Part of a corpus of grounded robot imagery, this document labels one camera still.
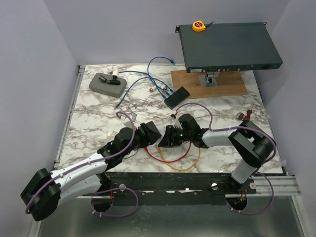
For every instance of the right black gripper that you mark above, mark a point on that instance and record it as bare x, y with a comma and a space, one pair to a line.
169, 138

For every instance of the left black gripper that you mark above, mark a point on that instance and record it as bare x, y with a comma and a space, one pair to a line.
143, 136

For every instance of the red-brown handle tool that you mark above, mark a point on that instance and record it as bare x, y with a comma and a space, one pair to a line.
242, 116

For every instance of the black TP-Link network switch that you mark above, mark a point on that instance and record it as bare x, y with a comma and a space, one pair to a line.
152, 134

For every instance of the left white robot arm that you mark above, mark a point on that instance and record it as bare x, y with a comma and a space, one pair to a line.
48, 189

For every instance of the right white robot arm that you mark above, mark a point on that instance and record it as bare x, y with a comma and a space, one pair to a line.
253, 145

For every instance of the grey case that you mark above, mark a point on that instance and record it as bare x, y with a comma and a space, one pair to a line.
103, 88

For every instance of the black T-shaped fitting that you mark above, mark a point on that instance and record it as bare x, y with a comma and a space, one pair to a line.
113, 81

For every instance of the grey metal stand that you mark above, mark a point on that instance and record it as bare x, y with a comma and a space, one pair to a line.
209, 79

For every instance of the wooden board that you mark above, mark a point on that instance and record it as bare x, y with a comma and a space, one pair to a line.
199, 86

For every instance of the dark green rack unit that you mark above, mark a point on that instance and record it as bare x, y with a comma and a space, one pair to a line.
228, 47

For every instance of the yellow tape measure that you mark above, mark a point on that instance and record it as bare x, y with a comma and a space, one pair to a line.
199, 26

